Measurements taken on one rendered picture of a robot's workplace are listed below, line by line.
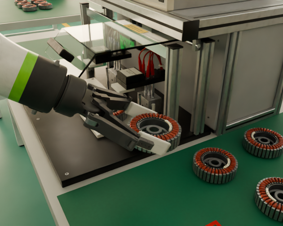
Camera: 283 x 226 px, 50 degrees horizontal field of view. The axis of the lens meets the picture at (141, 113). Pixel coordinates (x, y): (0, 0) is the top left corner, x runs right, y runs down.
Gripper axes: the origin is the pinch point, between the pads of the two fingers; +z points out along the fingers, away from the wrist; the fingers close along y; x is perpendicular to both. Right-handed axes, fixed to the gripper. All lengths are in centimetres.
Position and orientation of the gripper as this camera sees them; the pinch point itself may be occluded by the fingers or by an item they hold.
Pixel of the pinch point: (152, 129)
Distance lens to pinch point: 63.2
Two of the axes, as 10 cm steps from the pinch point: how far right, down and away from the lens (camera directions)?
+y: 1.7, 5.0, -8.5
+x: 5.0, -7.9, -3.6
